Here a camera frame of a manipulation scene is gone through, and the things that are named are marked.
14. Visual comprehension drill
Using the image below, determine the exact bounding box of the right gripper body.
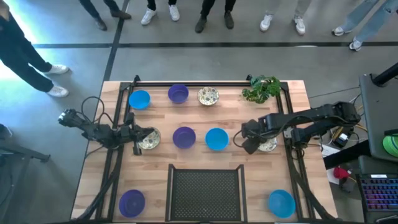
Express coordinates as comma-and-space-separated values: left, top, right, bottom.
241, 118, 272, 155

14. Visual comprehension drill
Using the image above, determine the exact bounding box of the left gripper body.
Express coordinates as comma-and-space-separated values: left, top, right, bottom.
120, 112, 143, 156

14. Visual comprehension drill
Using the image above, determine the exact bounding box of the leaf patterned ceramic bowl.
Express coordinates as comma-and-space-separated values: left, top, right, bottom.
197, 86, 220, 106
257, 138, 279, 153
137, 126, 162, 151

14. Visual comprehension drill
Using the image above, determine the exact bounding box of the blue plastic bowl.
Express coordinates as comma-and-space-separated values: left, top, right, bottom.
267, 189, 297, 219
128, 90, 151, 110
205, 128, 229, 152

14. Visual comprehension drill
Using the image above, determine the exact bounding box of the purple plastic bowl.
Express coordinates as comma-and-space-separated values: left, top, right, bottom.
167, 83, 190, 105
118, 189, 146, 218
172, 126, 197, 149

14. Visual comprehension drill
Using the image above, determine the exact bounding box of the green leafy plant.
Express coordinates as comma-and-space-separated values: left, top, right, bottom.
241, 74, 282, 105

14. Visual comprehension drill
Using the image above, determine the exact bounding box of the black perforated metal tray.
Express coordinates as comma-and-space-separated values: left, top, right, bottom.
164, 164, 248, 223

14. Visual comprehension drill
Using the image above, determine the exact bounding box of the white paper sheet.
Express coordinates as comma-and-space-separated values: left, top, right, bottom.
321, 144, 341, 158

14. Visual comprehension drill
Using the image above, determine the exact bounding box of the black power supply box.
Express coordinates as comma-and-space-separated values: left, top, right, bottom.
332, 132, 354, 149

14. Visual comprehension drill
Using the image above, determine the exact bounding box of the red tool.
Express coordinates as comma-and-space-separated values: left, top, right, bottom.
333, 167, 351, 180

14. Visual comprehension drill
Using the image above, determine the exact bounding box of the black metal stand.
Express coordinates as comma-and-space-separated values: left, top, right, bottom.
0, 124, 51, 224

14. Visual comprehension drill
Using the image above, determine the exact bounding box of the person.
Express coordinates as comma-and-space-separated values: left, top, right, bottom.
0, 0, 70, 98
331, 0, 398, 52
78, 0, 132, 32
195, 0, 237, 34
259, 0, 312, 35
141, 0, 181, 26

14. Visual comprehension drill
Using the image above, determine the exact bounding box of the green tape roll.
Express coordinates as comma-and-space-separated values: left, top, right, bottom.
382, 134, 398, 158

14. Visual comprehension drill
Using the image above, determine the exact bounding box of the laptop with backlit keyboard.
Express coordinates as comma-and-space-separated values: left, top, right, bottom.
356, 155, 398, 224

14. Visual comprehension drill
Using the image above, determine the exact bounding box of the black pole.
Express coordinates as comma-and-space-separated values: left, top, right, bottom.
372, 63, 398, 87

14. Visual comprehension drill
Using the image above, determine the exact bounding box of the black aluminium table frame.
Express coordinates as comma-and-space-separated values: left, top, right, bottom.
71, 74, 338, 223

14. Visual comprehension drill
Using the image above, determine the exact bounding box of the yellow cable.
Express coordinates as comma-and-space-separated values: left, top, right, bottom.
331, 105, 368, 141

